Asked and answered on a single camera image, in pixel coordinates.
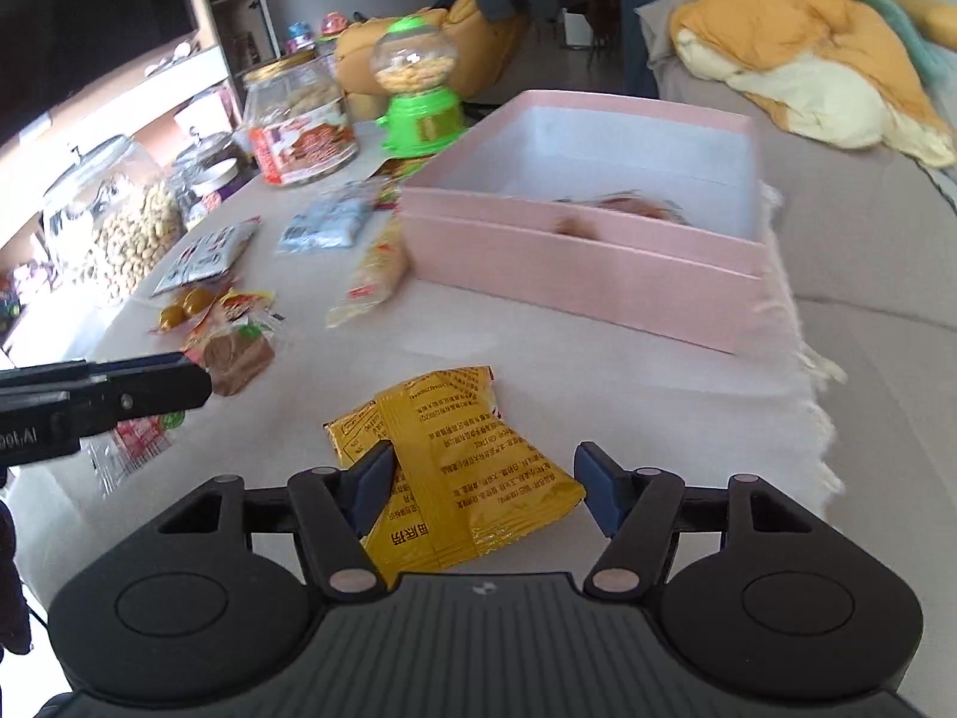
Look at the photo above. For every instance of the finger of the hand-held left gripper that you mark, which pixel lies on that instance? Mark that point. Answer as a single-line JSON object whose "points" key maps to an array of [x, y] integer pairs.
{"points": [[90, 370], [149, 396]]}

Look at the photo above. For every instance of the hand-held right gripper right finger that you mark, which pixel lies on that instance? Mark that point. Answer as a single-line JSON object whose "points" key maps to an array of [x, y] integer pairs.
{"points": [[598, 486]]}

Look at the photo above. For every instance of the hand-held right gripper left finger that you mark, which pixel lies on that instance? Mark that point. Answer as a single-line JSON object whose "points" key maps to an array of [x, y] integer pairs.
{"points": [[371, 480]]}

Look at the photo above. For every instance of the clear packet with brown snack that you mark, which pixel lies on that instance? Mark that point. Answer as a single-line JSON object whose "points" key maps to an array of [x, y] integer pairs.
{"points": [[239, 363]]}

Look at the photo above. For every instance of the pink cardboard box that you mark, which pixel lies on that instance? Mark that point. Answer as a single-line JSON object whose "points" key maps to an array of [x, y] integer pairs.
{"points": [[583, 277]]}

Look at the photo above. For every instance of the clear packet with red print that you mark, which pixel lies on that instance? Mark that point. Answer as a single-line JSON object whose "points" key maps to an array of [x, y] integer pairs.
{"points": [[138, 445]]}

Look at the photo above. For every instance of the brown wrapped candies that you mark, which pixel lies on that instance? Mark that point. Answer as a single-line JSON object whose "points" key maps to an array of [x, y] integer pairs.
{"points": [[187, 307]]}

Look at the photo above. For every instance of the red yellow snack packet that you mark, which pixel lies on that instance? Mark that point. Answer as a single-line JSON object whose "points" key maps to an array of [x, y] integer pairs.
{"points": [[243, 305]]}

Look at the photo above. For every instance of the large glass jar of peanuts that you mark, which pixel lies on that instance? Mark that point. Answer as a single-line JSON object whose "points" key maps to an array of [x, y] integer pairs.
{"points": [[119, 224]]}

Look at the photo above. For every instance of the white grey snack packet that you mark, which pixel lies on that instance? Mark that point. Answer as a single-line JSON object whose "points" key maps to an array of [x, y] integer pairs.
{"points": [[205, 254]]}

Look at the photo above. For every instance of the long yellow snack packet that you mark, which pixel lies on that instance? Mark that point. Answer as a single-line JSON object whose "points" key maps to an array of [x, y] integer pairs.
{"points": [[374, 273]]}

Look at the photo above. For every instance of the small jar with purple lid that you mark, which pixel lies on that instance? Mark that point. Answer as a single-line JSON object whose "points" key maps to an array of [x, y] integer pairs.
{"points": [[209, 179]]}

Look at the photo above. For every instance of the blue snack packet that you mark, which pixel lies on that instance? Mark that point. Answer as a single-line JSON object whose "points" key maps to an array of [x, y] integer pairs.
{"points": [[325, 224]]}

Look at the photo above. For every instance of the brown snack in clear wrapper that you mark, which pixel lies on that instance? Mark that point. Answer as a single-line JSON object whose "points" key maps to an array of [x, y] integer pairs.
{"points": [[628, 206]]}

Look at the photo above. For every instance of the glass jar with red label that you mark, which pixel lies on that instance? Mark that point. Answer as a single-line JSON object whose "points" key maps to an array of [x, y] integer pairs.
{"points": [[299, 134]]}

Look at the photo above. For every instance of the grey sofa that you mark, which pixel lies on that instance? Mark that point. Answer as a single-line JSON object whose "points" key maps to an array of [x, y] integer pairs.
{"points": [[860, 277]]}

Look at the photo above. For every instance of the black television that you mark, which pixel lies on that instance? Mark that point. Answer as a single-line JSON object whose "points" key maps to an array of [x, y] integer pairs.
{"points": [[82, 15]]}

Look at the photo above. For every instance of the green candy dispenser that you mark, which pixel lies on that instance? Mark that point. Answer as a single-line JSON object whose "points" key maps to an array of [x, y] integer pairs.
{"points": [[419, 112]]}

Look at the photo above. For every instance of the blue toy figure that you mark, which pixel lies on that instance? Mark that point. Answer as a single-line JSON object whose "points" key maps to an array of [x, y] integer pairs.
{"points": [[300, 36]]}

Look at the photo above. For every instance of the pink toy figure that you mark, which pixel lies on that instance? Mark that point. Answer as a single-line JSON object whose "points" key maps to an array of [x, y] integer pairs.
{"points": [[333, 24]]}

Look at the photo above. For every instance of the yellow beanbag chair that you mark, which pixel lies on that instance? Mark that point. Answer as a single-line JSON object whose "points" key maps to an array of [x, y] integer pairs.
{"points": [[471, 37]]}

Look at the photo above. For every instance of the orange and cream quilt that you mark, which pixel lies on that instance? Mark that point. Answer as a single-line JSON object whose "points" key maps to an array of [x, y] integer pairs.
{"points": [[792, 37]]}

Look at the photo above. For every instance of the teal cloth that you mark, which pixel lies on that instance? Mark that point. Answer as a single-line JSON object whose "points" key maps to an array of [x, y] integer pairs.
{"points": [[905, 37]]}

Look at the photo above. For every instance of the white wall shelf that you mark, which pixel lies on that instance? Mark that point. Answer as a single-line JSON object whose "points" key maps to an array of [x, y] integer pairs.
{"points": [[112, 116]]}

